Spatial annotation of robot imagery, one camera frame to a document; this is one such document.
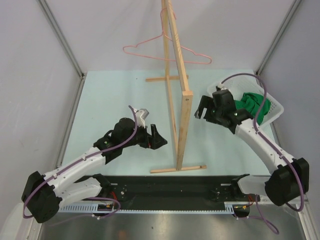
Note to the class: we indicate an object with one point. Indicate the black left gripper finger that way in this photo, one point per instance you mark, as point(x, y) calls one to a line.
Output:
point(157, 142)
point(154, 131)

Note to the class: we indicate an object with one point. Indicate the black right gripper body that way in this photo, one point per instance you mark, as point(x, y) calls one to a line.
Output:
point(208, 102)

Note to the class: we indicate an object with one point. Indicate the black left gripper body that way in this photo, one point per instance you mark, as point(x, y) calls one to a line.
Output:
point(142, 139)

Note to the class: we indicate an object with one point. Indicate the green t shirt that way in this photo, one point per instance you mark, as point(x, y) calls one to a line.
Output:
point(251, 102)

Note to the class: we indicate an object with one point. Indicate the pink wire hanger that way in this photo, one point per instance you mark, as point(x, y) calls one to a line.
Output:
point(164, 19)

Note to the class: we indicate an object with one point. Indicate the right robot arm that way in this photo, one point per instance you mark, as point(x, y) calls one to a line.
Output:
point(289, 176)

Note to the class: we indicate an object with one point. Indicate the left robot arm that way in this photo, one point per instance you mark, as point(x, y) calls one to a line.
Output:
point(44, 194)

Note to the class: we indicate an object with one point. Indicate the wooden clothes rack stand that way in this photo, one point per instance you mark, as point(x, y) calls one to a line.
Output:
point(179, 96)

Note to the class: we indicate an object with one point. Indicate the white plastic basket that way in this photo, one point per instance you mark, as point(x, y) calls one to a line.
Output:
point(240, 84)

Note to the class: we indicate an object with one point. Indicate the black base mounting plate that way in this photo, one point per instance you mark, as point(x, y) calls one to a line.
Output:
point(223, 188)

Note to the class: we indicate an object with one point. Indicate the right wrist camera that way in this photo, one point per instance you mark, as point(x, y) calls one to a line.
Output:
point(221, 87)

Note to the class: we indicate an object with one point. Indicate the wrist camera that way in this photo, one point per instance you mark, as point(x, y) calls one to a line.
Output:
point(221, 87)
point(141, 115)

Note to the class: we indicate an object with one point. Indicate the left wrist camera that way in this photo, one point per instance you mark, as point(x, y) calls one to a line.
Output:
point(141, 115)

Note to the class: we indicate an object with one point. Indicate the right aluminium frame post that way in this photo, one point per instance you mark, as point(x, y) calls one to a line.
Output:
point(279, 34)

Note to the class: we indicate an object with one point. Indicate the aluminium frame post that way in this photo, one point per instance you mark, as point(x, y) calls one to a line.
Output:
point(52, 21)
point(279, 34)

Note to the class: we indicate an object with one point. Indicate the white slotted cable duct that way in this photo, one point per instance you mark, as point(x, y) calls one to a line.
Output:
point(87, 207)

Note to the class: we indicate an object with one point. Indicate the left aluminium frame post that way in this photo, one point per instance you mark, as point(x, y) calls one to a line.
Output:
point(52, 21)

